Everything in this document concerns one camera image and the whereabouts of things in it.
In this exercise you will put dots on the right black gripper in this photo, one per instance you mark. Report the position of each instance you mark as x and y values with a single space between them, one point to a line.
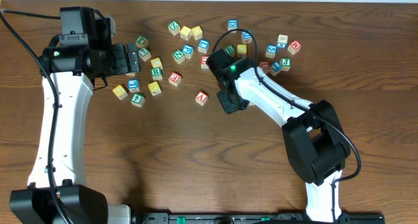
227 106

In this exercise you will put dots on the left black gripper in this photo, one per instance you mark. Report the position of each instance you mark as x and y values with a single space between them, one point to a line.
121 66

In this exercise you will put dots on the red A block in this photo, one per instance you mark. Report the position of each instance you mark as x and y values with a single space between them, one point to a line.
201 98

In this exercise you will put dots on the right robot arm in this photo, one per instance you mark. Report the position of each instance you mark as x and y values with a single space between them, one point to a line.
314 141

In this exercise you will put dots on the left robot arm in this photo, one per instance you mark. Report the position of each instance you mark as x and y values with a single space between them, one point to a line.
56 190

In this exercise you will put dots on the green 7 block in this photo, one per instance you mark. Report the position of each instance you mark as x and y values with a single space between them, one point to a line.
144 54

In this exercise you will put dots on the blue L block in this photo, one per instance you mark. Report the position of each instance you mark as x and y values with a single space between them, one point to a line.
133 85

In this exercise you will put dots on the yellow block above R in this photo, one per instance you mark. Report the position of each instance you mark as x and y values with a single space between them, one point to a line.
156 63

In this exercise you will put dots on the green R block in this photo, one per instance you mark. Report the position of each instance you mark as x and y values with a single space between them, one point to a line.
157 74

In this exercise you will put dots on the yellow block lower left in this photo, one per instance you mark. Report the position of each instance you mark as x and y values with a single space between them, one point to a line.
120 92

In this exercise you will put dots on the yellow block lower centre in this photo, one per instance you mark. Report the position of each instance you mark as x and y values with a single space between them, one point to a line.
154 88

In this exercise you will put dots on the green 4 block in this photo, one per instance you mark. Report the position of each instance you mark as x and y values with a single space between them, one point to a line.
137 100

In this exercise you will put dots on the red U block centre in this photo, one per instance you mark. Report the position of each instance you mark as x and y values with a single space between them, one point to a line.
204 65

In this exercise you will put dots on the red E block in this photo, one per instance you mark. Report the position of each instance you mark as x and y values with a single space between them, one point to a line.
175 78

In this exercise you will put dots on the green N block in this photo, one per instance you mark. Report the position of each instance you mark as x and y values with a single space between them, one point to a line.
178 56

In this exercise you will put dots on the green B block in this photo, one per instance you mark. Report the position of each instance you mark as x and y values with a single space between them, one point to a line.
230 50

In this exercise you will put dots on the yellow block beside B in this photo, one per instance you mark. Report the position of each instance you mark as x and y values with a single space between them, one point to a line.
241 50

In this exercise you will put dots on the green Z block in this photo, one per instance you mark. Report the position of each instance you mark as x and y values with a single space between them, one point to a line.
174 27

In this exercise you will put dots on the blue 1 block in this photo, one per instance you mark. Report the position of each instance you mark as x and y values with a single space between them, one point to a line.
275 68

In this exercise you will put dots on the blue P block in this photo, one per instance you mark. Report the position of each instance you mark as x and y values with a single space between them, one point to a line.
188 50

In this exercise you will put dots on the yellow block top left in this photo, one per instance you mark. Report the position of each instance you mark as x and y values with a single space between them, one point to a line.
185 33

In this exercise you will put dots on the blue T block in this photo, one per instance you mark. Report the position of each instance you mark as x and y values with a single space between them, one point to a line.
203 46

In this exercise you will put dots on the blue 5 block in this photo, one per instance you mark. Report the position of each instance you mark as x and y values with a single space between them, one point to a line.
271 51

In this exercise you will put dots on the green J block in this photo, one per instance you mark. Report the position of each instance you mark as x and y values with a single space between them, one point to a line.
285 64

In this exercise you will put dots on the yellow block top right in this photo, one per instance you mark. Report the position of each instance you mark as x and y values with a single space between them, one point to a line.
197 32

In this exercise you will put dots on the blue D block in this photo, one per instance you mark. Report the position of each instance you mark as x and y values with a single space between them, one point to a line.
232 25

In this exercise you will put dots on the blue X block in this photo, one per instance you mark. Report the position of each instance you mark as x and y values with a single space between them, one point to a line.
282 41

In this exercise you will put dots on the red M block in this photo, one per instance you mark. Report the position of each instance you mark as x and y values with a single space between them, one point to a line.
294 47

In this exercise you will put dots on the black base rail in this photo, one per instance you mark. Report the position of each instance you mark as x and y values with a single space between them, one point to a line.
165 218

